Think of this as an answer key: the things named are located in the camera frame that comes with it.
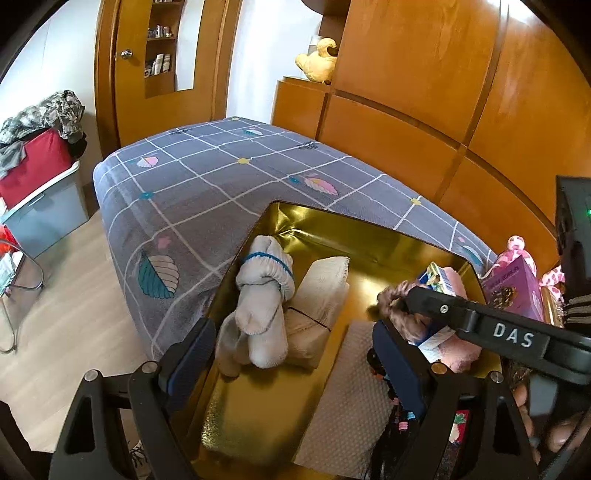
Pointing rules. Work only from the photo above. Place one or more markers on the yellow plush toy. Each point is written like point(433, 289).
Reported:
point(318, 62)

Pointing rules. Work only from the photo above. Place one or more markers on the gold tray box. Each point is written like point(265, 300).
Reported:
point(369, 244)

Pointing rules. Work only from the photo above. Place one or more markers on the pink rolled towel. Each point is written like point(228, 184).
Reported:
point(461, 355)

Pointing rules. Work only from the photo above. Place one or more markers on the wooden nightstand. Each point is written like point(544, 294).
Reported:
point(295, 106)

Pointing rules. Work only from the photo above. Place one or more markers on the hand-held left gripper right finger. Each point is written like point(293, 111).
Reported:
point(397, 364)

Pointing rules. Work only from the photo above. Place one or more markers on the pink spotted plush toy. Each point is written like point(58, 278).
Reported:
point(517, 244)

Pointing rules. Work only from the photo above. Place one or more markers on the metal chair leg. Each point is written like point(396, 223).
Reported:
point(39, 277)

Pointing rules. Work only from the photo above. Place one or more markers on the wooden door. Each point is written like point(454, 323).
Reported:
point(134, 106)

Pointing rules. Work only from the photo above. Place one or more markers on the small colourful carton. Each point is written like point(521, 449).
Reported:
point(438, 277)

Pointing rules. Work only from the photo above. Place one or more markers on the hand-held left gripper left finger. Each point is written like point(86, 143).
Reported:
point(191, 360)

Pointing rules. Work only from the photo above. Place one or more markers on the purple cardboard box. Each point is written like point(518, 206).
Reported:
point(512, 286)

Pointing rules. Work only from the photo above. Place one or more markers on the dark wooden shelf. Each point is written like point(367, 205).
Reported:
point(323, 4)

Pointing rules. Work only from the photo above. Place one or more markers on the white paper towel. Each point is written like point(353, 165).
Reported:
point(351, 397)

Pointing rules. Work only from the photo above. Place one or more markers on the sneaker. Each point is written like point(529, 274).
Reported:
point(137, 457)

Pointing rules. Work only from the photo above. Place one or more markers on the camouflage clothing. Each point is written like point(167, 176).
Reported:
point(46, 110)

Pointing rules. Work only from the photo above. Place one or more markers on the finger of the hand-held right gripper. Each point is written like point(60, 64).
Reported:
point(485, 323)

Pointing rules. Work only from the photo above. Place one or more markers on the wooden panelled headboard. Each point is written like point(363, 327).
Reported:
point(438, 92)

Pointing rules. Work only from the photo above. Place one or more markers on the grey cloth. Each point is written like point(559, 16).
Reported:
point(11, 159)

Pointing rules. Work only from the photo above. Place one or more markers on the small items on shelf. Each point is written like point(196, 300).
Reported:
point(159, 62)

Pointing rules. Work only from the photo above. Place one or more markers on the grey sock bundle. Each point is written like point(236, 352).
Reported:
point(263, 332)

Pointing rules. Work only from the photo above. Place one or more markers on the grey storage box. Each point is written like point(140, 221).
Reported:
point(51, 217)

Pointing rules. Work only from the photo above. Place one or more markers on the white cylinder jar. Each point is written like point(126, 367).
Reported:
point(315, 42)

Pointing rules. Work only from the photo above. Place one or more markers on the red apple-shaped cloth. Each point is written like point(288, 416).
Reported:
point(461, 424)

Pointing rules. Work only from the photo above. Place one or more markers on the red bag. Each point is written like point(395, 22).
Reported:
point(37, 166)

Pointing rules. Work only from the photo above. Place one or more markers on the grey checked bed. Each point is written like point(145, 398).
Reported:
point(207, 184)

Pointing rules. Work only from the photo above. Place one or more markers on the ornate gold tissue box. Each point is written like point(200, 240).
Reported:
point(551, 304)

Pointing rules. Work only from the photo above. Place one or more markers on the dark-haired doll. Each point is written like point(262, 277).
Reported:
point(397, 422)

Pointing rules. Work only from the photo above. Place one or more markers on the person's right hand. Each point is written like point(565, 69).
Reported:
point(561, 431)

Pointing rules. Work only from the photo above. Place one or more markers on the metal door knob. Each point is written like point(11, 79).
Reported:
point(126, 54)

